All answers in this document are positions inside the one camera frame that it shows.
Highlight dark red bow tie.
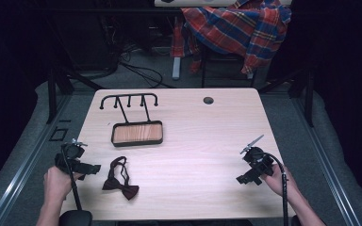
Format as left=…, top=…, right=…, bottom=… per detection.
left=101, top=155, right=140, bottom=202

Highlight person's left hand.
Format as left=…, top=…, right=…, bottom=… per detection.
left=42, top=165, right=87, bottom=202

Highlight black metal stand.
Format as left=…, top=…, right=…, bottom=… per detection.
left=44, top=64, right=106, bottom=125
left=257, top=64, right=316, bottom=128

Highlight right hand-held gripper cable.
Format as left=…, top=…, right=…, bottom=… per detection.
left=262, top=152, right=290, bottom=226

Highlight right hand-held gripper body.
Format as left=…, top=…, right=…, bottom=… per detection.
left=239, top=134, right=276, bottom=177

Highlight black rack with wooden tray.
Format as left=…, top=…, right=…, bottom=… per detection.
left=99, top=92, right=165, bottom=148

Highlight left hand-held gripper cable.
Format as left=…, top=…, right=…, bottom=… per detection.
left=60, top=146, right=84, bottom=212

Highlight black padded armrest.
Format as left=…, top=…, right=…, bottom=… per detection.
left=58, top=209, right=94, bottom=226

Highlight person's right hand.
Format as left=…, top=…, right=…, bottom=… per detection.
left=261, top=162, right=292, bottom=198

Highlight aluminium floor rail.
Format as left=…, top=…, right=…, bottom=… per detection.
left=0, top=93, right=74, bottom=226
left=290, top=93, right=362, bottom=226

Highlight black metal chair frame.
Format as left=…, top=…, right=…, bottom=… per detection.
left=200, top=45, right=257, bottom=89

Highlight black floor cables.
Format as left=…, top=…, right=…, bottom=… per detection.
left=84, top=18, right=178, bottom=89

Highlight hand-held gripper cable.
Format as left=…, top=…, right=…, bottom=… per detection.
left=262, top=152, right=290, bottom=226
left=60, top=146, right=84, bottom=212

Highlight red blue plaid shirt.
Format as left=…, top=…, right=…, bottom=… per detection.
left=171, top=0, right=293, bottom=75

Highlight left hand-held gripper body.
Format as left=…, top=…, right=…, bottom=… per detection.
left=54, top=137, right=89, bottom=175

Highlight white table leg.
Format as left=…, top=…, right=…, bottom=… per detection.
left=172, top=56, right=182, bottom=81

